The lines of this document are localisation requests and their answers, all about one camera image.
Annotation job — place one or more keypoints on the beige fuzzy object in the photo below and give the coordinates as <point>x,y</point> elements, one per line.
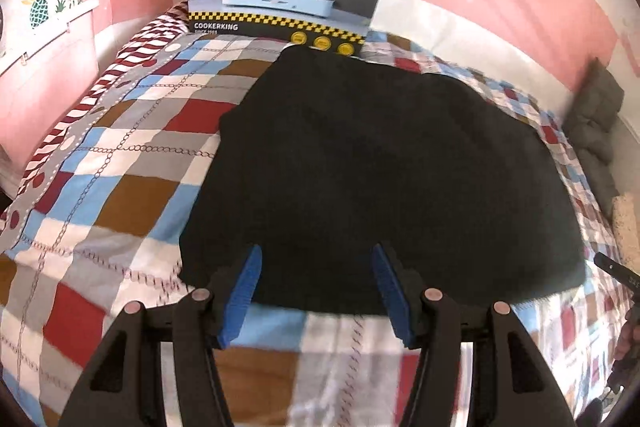
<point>624,217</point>

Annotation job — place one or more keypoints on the white wall ledge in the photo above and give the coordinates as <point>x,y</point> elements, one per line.
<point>50,34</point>

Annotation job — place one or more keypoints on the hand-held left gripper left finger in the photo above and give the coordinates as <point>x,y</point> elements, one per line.
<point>240,292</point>

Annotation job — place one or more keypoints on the grey quilted cushion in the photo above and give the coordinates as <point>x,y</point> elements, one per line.
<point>597,127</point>

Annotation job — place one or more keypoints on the checkered patchwork blanket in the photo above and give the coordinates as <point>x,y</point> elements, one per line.
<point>125,157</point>

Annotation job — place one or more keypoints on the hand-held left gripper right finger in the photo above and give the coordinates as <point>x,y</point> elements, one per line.
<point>395,292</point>

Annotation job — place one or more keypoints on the black garment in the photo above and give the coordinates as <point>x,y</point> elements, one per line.
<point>380,177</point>

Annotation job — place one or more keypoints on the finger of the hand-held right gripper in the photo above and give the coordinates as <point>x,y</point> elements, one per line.
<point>617,268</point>

